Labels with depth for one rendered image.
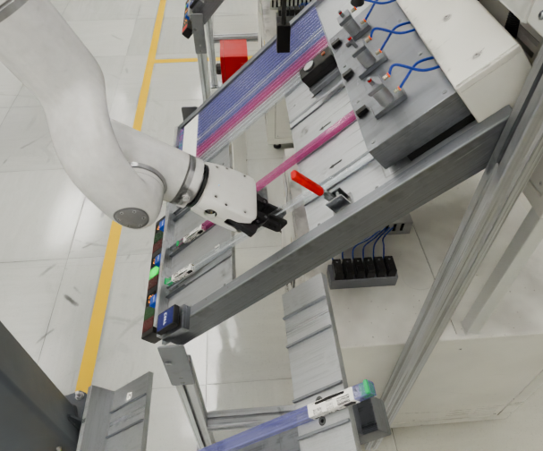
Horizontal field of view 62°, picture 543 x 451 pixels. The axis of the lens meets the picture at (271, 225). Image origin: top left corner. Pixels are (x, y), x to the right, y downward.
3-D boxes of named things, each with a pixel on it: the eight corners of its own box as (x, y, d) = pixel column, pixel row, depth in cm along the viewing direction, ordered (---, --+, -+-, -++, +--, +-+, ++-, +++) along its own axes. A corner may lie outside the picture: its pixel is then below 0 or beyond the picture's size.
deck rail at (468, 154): (181, 346, 91) (156, 336, 88) (182, 337, 93) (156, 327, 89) (532, 141, 59) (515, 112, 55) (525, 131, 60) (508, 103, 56)
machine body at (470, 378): (300, 441, 143) (313, 349, 97) (279, 266, 190) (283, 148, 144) (499, 425, 146) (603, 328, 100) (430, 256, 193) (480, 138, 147)
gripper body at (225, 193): (199, 191, 67) (262, 217, 72) (202, 147, 74) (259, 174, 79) (177, 219, 72) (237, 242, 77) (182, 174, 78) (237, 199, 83)
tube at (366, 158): (169, 286, 94) (165, 285, 94) (170, 280, 95) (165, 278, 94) (377, 158, 70) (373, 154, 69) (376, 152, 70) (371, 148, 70)
